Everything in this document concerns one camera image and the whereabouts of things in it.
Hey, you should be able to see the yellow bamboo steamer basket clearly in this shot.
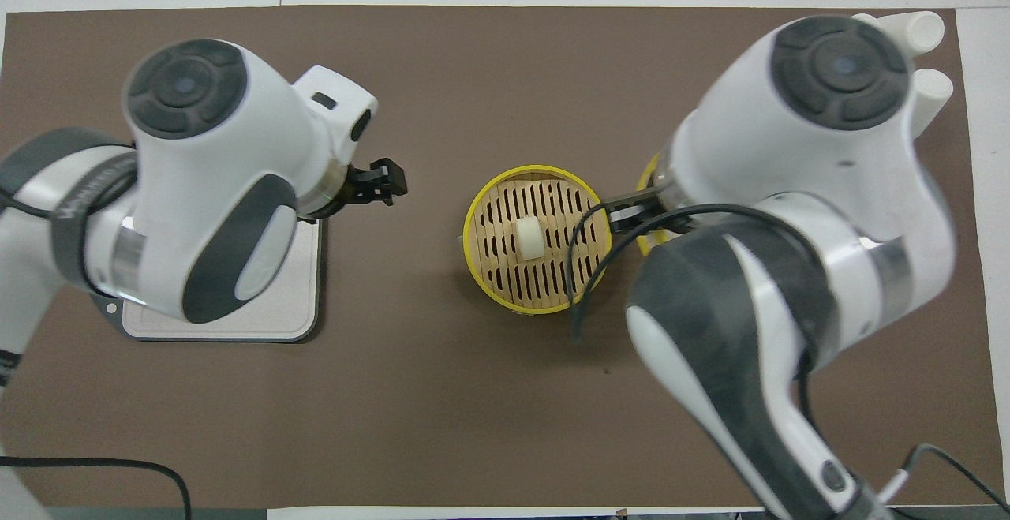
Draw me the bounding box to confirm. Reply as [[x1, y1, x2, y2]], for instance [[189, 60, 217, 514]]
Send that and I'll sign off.
[[456, 165, 613, 316]]

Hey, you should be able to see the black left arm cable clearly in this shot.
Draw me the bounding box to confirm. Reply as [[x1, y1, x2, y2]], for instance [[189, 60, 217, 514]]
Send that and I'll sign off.
[[0, 456, 193, 520]]

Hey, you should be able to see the cream steamed bun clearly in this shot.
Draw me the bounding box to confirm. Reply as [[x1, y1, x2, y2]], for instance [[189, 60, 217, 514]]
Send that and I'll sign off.
[[514, 218, 544, 260]]

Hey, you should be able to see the thin black white cable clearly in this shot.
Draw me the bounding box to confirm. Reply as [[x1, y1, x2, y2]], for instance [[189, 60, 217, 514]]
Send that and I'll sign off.
[[876, 443, 1010, 507]]

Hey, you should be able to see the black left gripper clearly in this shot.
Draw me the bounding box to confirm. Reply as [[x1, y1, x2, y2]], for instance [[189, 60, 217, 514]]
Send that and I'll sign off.
[[344, 158, 408, 208]]

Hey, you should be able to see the white cutting board grey frame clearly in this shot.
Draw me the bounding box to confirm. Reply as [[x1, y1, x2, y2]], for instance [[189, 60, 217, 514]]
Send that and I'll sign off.
[[83, 216, 324, 344]]

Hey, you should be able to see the brown table mat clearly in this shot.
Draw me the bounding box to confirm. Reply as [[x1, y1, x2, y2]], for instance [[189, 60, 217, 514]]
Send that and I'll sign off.
[[0, 6, 1005, 510]]

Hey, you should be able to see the woven steamer lid yellow rim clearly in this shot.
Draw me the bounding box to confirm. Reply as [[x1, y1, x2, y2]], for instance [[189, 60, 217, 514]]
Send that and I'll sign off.
[[635, 152, 689, 258]]

